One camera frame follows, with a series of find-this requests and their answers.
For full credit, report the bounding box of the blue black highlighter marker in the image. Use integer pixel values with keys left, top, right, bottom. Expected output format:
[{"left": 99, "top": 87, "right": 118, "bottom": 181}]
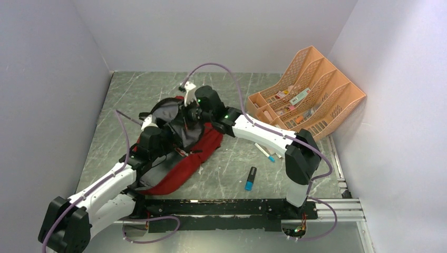
[{"left": 245, "top": 167, "right": 257, "bottom": 191}]

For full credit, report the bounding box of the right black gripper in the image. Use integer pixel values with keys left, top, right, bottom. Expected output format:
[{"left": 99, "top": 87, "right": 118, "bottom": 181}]
[{"left": 172, "top": 96, "right": 214, "bottom": 130}]

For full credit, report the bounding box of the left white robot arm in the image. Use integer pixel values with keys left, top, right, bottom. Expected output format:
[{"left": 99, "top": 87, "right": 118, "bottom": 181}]
[{"left": 38, "top": 124, "right": 173, "bottom": 252}]

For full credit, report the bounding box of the white green box in organizer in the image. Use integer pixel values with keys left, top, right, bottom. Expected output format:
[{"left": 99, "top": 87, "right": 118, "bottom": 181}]
[{"left": 289, "top": 88, "right": 310, "bottom": 106}]

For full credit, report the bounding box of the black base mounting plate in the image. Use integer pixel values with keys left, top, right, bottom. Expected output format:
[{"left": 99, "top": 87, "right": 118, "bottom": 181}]
[{"left": 123, "top": 199, "right": 318, "bottom": 233}]

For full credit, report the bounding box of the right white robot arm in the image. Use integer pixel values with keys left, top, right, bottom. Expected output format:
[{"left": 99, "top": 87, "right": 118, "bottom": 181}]
[{"left": 179, "top": 82, "right": 323, "bottom": 218}]

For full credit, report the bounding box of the red student backpack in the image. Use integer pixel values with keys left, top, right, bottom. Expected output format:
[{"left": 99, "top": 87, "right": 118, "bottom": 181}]
[{"left": 131, "top": 96, "right": 223, "bottom": 195}]

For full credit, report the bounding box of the orange capped small item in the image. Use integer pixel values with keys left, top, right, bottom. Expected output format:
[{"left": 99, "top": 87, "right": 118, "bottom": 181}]
[{"left": 294, "top": 115, "right": 304, "bottom": 124}]

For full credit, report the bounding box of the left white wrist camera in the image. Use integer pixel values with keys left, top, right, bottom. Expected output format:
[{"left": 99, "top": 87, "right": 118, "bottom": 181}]
[{"left": 141, "top": 114, "right": 158, "bottom": 131}]

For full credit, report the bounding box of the aluminium rail frame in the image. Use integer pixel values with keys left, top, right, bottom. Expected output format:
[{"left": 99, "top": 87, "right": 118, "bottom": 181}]
[{"left": 48, "top": 198, "right": 376, "bottom": 253}]

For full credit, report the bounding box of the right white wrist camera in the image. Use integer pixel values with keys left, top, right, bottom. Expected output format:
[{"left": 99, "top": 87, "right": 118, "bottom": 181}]
[{"left": 179, "top": 81, "right": 197, "bottom": 106}]

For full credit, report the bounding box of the white blue-tipped pen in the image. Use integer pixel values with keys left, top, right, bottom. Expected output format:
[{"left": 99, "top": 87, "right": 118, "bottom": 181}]
[{"left": 254, "top": 143, "right": 275, "bottom": 162}]

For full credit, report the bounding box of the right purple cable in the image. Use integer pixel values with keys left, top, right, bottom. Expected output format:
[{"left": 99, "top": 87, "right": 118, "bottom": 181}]
[{"left": 180, "top": 63, "right": 339, "bottom": 242}]

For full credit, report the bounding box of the pink eraser in organizer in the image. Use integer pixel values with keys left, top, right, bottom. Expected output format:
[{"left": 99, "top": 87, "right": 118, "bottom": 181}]
[{"left": 263, "top": 110, "right": 273, "bottom": 122}]

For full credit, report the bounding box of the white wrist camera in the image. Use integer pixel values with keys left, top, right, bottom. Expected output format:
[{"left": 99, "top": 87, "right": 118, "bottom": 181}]
[
  {"left": 179, "top": 81, "right": 197, "bottom": 106},
  {"left": 141, "top": 114, "right": 158, "bottom": 131}
]

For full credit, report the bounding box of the orange plastic file organizer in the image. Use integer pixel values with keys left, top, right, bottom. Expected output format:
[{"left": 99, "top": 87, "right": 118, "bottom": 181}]
[{"left": 246, "top": 46, "right": 366, "bottom": 140}]

